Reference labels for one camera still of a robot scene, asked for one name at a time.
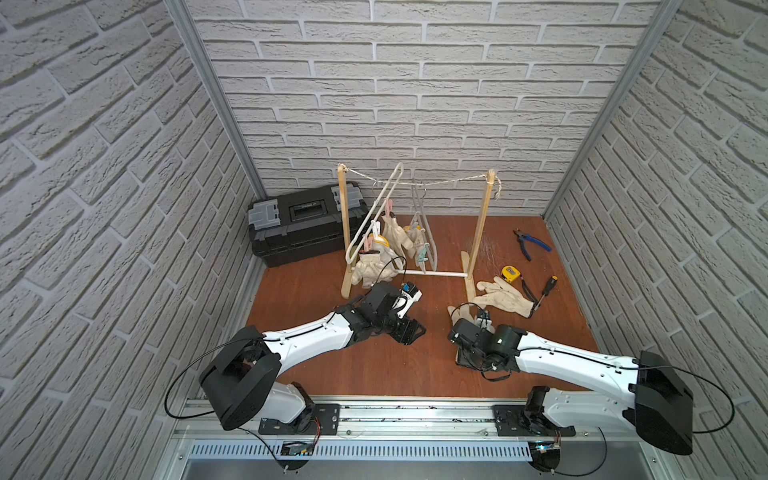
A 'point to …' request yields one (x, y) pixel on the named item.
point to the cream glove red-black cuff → (462, 311)
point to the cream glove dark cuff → (397, 237)
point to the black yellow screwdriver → (547, 290)
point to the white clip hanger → (368, 226)
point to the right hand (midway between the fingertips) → (469, 356)
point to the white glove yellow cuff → (386, 253)
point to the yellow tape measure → (510, 273)
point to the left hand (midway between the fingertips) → (420, 323)
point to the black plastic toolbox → (304, 224)
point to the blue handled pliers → (522, 237)
